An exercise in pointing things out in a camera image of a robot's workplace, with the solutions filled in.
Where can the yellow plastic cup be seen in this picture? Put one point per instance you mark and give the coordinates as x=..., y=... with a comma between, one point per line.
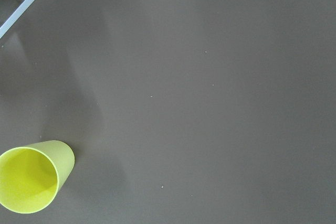
x=32, y=175

